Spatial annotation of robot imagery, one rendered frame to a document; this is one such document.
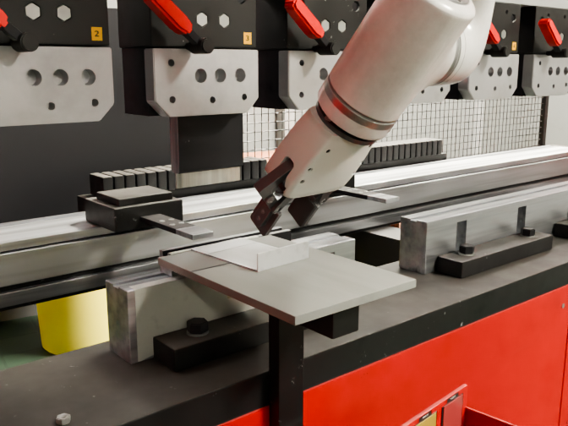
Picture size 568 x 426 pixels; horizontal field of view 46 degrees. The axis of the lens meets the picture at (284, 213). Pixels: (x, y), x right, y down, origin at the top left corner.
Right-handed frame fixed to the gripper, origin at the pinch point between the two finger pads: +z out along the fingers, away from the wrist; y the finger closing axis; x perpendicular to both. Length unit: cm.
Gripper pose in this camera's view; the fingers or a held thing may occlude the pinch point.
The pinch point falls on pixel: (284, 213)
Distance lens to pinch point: 79.9
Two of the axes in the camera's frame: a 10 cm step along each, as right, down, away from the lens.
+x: 5.3, 7.4, -4.0
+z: -4.4, 6.5, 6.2
